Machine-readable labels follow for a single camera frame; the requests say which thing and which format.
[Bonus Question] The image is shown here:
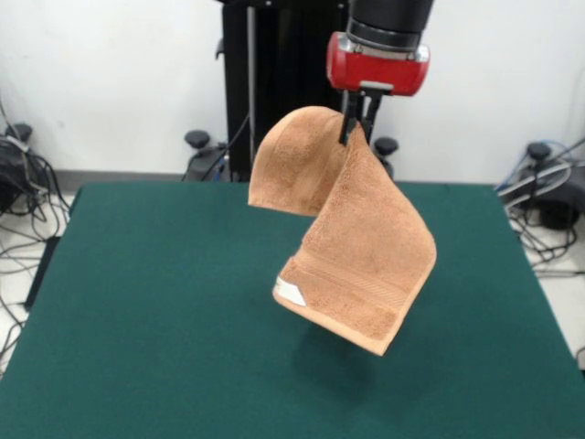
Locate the black pedestal foot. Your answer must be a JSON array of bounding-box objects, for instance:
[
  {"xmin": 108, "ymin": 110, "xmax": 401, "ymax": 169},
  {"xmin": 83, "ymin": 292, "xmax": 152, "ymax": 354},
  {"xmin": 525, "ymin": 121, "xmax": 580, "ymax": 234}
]
[
  {"xmin": 497, "ymin": 141, "xmax": 585, "ymax": 230},
  {"xmin": 0, "ymin": 122, "xmax": 34, "ymax": 212}
]

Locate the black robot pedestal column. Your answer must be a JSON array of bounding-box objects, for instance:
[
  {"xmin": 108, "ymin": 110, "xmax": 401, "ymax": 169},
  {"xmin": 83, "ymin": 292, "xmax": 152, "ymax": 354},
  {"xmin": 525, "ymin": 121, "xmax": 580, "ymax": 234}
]
[{"xmin": 214, "ymin": 0, "xmax": 380, "ymax": 184}]

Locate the tan terry towel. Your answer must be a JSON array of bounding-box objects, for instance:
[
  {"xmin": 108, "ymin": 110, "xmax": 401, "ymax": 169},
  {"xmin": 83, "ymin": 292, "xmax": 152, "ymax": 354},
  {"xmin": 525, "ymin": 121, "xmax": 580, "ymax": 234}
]
[{"xmin": 247, "ymin": 105, "xmax": 438, "ymax": 357}]

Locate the dark green table cloth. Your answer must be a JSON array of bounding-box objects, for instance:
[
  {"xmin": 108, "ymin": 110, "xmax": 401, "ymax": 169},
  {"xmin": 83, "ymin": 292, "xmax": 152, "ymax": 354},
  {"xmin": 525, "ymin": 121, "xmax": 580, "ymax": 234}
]
[{"xmin": 0, "ymin": 181, "xmax": 585, "ymax": 439}]

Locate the black pedestal leg with knob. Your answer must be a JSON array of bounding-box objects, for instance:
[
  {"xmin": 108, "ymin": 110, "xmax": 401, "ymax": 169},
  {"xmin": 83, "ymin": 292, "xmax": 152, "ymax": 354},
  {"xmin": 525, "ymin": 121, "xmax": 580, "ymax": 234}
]
[
  {"xmin": 182, "ymin": 130, "xmax": 232, "ymax": 183},
  {"xmin": 372, "ymin": 136, "xmax": 399, "ymax": 180}
]

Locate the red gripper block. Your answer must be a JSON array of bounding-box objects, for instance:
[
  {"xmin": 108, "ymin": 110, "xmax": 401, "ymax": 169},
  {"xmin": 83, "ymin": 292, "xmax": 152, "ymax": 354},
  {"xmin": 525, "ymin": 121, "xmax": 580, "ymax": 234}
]
[{"xmin": 325, "ymin": 31, "xmax": 432, "ymax": 146}]

